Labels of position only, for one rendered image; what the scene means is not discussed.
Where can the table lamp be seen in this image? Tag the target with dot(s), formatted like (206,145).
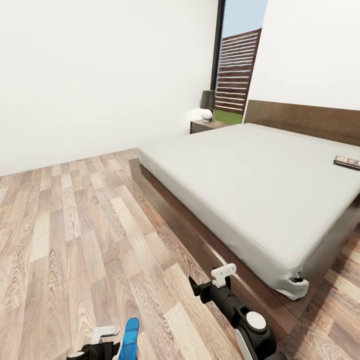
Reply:
(208,102)

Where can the nightstand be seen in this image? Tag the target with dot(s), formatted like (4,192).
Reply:
(202,126)

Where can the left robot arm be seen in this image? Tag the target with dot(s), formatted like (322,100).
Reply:
(99,350)

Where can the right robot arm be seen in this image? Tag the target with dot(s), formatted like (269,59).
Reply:
(254,335)

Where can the sandal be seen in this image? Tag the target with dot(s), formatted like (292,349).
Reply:
(129,345)

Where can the bed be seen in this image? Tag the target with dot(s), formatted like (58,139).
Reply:
(264,195)

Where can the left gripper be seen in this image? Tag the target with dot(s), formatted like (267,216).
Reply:
(105,350)

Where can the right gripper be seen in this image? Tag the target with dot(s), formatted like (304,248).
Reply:
(210,292)

